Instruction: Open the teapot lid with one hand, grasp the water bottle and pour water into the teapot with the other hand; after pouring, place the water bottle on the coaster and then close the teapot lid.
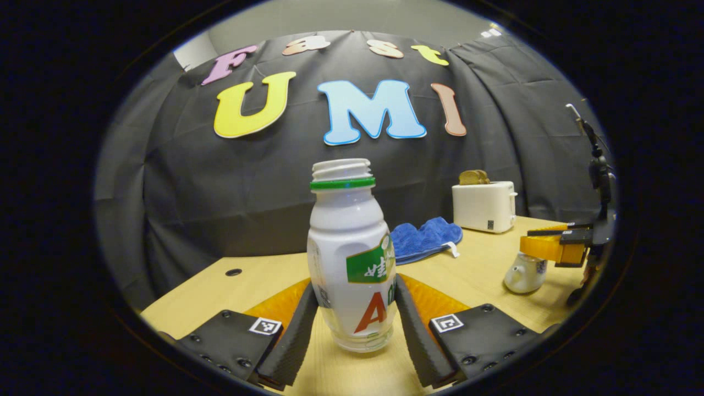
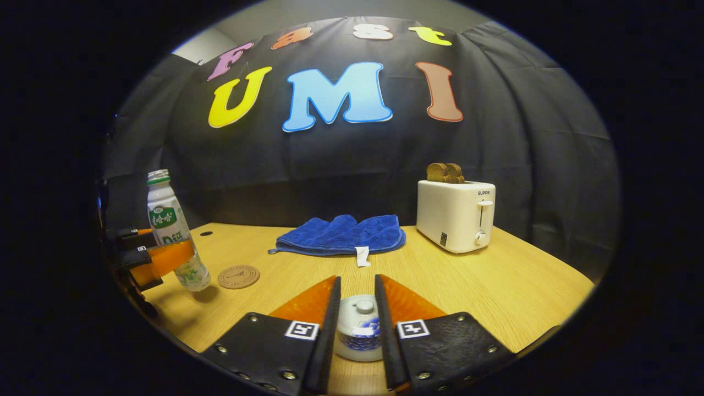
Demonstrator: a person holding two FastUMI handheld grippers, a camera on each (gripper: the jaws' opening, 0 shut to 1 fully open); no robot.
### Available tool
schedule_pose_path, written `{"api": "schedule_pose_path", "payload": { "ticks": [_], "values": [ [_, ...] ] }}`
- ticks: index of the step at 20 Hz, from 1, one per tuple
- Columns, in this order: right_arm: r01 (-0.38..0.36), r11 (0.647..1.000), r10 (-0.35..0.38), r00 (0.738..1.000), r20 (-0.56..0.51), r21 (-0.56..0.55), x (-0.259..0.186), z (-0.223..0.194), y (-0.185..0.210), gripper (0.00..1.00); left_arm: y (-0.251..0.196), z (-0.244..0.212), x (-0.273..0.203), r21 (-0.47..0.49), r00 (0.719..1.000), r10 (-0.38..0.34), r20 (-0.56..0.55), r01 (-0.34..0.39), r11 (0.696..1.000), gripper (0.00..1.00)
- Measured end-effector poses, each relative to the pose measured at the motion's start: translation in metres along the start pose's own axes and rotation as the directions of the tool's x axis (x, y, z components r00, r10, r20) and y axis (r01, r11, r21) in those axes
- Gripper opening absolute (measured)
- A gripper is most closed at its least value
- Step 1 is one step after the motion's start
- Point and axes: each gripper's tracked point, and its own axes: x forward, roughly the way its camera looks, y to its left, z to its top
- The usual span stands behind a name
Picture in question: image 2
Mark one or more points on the brown bread slice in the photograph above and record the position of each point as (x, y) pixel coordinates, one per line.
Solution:
(455, 174)
(437, 172)

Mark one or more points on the round brown coaster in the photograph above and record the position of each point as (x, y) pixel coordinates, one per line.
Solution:
(238, 276)

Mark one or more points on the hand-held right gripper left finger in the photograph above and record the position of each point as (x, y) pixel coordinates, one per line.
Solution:
(322, 341)

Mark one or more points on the white toaster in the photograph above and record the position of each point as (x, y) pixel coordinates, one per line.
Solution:
(454, 217)

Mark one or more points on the blue towel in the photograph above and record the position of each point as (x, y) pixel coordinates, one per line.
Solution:
(346, 234)

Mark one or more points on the black backdrop cloth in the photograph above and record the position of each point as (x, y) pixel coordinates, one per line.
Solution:
(522, 137)

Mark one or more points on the white teacup lid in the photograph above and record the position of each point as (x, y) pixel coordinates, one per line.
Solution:
(357, 311)

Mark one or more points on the white blue-patterned teacup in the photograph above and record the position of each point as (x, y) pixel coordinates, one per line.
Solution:
(357, 344)

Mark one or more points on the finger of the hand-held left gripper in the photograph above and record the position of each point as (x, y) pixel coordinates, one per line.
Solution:
(165, 261)
(135, 241)

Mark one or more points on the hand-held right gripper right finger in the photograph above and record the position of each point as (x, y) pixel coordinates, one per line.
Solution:
(388, 341)

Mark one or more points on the clear water bottle green label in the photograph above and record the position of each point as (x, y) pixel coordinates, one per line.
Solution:
(165, 220)

